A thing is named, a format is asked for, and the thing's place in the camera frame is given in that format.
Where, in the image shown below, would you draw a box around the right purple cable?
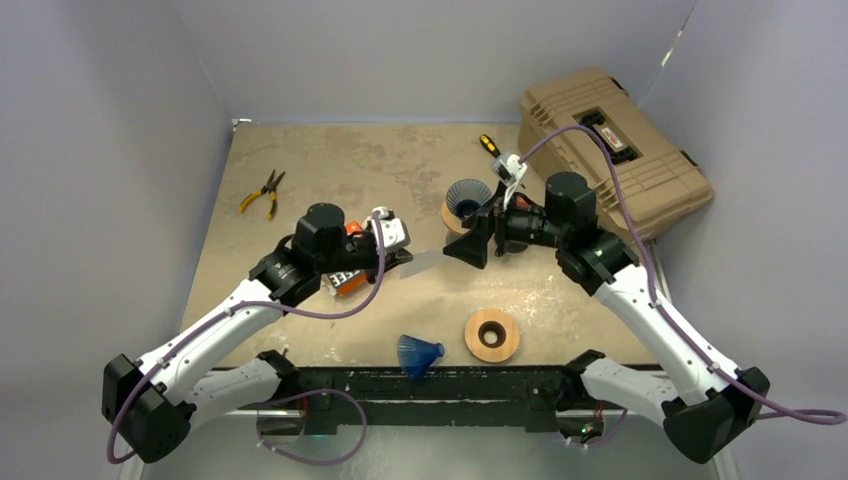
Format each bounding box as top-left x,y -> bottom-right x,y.
519,123 -> 848,427

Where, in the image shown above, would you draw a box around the yellow handled pliers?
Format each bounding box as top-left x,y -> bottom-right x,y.
238,169 -> 286,221

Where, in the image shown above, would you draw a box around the tan plastic tool case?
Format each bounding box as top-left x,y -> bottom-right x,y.
518,67 -> 713,240

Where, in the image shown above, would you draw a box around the blue glass dripper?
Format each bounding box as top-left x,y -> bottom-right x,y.
445,179 -> 492,220
396,335 -> 445,380

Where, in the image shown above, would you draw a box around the wooden dripper ring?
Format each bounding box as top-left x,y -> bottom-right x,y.
440,200 -> 475,236
463,308 -> 522,365

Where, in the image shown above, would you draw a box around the yellow black screwdriver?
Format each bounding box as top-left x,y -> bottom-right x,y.
479,134 -> 501,158

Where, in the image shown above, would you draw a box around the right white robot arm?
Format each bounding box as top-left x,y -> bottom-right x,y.
443,172 -> 770,464

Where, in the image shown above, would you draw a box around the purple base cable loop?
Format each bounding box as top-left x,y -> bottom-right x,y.
255,388 -> 368,466

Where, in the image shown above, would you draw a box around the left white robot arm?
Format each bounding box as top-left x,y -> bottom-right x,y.
101,203 -> 412,465

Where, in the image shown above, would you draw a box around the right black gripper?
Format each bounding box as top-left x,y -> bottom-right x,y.
444,181 -> 568,268

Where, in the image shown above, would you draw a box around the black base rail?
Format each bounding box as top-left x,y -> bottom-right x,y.
235,364 -> 631,437

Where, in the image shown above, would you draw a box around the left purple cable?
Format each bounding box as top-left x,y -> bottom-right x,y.
105,211 -> 387,465

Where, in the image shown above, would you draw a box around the orange coffee filter box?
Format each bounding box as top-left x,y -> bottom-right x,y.
321,220 -> 372,297

